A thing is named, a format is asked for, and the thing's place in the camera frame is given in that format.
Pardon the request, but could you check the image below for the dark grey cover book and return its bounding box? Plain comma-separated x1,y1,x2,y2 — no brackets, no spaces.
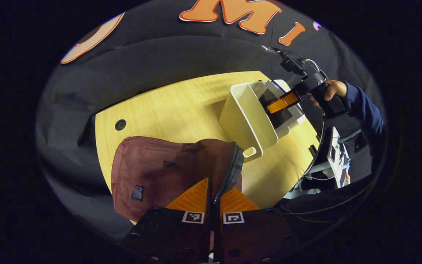
258,80,306,135

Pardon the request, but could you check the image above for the white plastic bookshelf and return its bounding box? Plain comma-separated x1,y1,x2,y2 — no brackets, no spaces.
218,79,307,163

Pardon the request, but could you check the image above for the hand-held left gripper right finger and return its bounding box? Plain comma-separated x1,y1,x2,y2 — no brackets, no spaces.
213,187,299,263

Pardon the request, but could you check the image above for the maroon fabric schoolbag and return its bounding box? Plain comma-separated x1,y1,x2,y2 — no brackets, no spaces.
111,136,244,223

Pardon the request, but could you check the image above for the white cable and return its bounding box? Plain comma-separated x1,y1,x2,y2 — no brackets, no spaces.
304,59,326,178

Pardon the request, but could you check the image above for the white equipment cart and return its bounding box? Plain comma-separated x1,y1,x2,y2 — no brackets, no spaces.
284,126,352,200

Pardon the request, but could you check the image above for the black backdrop cloth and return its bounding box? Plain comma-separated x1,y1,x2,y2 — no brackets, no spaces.
35,0,385,239

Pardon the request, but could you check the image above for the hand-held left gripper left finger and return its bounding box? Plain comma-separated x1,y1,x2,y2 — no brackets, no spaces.
121,177,212,263

